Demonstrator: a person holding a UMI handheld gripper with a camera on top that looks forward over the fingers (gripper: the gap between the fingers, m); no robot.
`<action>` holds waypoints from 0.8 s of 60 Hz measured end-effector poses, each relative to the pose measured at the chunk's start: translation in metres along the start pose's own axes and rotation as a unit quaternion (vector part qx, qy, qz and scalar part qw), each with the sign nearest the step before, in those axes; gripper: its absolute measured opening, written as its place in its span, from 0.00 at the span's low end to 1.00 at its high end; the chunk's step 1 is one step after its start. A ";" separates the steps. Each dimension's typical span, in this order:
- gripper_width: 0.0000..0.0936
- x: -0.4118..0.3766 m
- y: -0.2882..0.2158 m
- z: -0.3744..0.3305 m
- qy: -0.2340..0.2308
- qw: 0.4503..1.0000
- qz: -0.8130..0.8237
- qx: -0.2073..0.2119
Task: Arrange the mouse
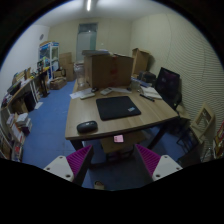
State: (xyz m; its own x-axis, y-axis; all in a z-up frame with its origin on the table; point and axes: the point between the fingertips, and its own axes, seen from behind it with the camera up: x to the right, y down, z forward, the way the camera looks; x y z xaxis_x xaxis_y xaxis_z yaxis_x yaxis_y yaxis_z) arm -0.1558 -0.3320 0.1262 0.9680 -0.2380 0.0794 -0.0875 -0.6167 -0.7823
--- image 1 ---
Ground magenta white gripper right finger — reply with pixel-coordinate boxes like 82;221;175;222
135;144;182;181

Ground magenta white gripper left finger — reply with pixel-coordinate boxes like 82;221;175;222
44;145;94;186

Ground black computer mouse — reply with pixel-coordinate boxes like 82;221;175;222
77;121;98;134

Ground black mouse pad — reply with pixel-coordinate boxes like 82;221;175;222
96;96;141;121

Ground pink sticky label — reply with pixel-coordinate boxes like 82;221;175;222
114;135;124;143

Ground wooden folding chair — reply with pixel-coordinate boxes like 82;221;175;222
176;103;216;158

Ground wooden table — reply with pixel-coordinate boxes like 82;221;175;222
64;78;180;152

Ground white paper sheet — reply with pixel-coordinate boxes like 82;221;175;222
70;88;94;99

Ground black pen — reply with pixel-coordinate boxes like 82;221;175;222
139;94;155;102

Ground open notebook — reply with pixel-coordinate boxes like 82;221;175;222
141;87;161;99

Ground white remote control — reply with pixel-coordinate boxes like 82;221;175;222
100;87;113;96

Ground low cardboard box on floor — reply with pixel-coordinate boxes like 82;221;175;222
50;77;67;90

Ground wooden side desk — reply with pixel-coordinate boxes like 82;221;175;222
0;67;49;114

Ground large cardboard box on table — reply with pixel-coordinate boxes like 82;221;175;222
82;50;133;88

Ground stacked cardboard boxes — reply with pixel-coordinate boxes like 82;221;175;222
59;52;75;82

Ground blue white display cabinet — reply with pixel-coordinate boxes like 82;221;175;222
39;41;59;79

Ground door with window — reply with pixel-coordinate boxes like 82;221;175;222
76;23;98;61

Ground ceiling light tube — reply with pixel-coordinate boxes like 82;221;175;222
86;0;92;11

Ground cardboard box by wall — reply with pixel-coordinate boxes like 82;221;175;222
132;48;151;75

